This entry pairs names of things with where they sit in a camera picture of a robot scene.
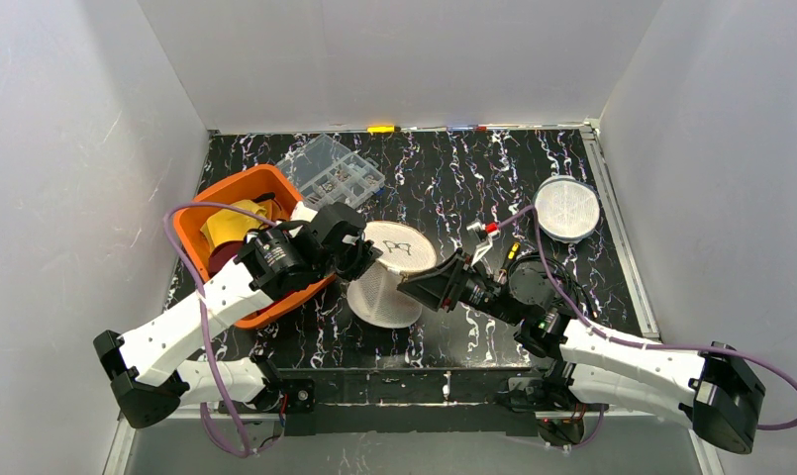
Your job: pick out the maroon bra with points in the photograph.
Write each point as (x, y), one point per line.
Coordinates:
(221, 255)

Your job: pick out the white mesh bag beige trim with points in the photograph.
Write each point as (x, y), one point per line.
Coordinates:
(374, 297)

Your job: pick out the yellow cloth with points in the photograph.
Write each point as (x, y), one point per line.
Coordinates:
(225, 225)

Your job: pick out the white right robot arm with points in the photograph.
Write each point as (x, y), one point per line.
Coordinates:
(711, 390)

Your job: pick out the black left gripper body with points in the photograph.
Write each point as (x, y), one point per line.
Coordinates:
(356, 255)

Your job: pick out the yellow marker on wall edge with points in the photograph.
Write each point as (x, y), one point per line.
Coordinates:
(386, 129)

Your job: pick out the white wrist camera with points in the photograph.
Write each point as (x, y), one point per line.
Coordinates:
(302, 212)
(485, 235)

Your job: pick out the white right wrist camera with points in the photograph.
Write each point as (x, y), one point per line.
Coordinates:
(485, 235)

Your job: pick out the white mesh bag blue trim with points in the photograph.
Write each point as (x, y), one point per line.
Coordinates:
(567, 210)

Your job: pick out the orange plastic basin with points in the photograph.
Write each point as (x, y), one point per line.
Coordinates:
(259, 183)

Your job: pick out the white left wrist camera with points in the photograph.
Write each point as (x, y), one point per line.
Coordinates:
(302, 212)

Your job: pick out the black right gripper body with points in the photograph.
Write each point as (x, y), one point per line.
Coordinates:
(451, 288)

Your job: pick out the clear plastic screw box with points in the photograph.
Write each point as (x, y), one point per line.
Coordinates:
(324, 172)

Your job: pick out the black yellow screwdriver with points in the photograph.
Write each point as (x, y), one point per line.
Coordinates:
(509, 258)

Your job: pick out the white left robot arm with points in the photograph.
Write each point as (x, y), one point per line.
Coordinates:
(150, 370)

